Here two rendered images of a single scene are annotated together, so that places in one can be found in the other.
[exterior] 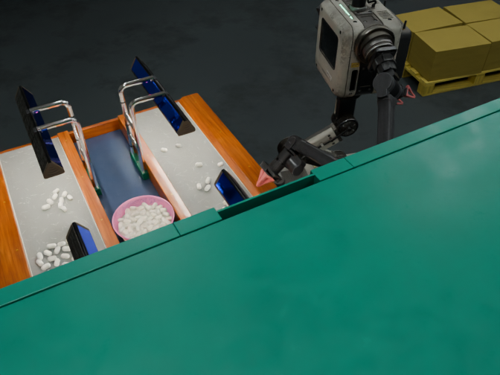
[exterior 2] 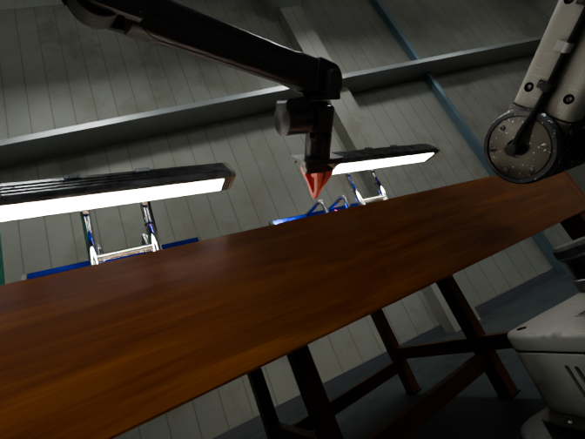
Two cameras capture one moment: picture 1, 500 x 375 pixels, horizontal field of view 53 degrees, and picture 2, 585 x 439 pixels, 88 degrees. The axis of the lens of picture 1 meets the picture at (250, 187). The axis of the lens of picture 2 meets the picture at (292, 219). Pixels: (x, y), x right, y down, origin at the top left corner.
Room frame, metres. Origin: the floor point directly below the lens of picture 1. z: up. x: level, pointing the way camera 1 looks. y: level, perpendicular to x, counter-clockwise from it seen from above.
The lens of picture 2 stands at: (1.48, -0.70, 0.61)
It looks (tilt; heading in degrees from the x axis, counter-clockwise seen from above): 18 degrees up; 86
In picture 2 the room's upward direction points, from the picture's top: 23 degrees counter-clockwise
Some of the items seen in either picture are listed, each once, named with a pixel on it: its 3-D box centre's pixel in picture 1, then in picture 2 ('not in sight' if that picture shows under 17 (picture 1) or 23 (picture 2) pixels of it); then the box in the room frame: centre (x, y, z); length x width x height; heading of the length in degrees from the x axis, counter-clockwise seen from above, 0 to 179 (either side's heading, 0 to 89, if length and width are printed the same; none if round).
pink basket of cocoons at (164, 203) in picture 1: (144, 224); not in sight; (1.49, 0.46, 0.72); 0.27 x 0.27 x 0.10
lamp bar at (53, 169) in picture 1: (36, 127); (319, 217); (1.73, 0.91, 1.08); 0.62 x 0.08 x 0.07; 28
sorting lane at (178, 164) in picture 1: (225, 212); not in sight; (1.55, 0.11, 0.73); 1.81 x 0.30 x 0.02; 28
